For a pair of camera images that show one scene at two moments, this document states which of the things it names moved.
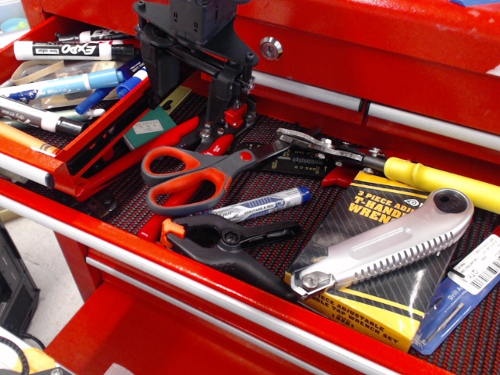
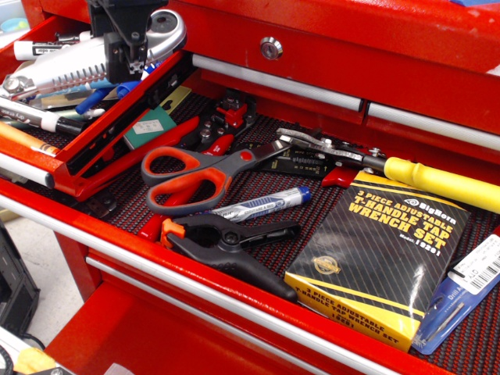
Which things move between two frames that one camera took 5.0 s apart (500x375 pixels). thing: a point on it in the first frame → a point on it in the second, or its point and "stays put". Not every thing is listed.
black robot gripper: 204,27 → 119,19
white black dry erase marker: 48,122 stays put
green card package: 153,123 stays put
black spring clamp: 216,240 stays put
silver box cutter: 448,212 → 86,62
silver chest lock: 271,48 stays put
